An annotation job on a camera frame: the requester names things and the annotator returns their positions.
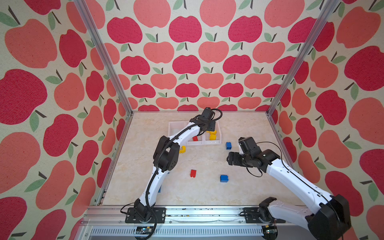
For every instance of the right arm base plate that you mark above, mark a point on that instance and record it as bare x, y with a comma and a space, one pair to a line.
259, 216

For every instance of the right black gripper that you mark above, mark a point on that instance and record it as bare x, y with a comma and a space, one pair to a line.
235, 155

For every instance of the circuit board on rail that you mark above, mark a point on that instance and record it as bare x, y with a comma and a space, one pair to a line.
143, 230

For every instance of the red small lego center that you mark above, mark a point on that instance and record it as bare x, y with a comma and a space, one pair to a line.
193, 173

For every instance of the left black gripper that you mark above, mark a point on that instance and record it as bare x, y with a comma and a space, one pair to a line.
212, 126

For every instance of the aluminium frame post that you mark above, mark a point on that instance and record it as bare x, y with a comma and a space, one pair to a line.
326, 12
90, 24

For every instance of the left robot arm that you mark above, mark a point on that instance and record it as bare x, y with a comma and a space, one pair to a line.
166, 157

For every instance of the blue lego upper right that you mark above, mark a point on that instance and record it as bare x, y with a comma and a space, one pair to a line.
228, 145

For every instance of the right aluminium frame post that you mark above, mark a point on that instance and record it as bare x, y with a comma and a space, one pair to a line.
326, 12

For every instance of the aluminium front rail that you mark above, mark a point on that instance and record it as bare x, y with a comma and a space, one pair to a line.
182, 223

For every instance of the blue lego lower right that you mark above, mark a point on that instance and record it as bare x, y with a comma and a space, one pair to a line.
224, 178

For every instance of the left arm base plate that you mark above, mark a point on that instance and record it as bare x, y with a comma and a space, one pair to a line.
135, 216

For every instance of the left aluminium frame post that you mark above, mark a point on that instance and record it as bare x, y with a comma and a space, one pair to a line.
90, 24

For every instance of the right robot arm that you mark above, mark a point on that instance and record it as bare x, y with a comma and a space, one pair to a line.
325, 216

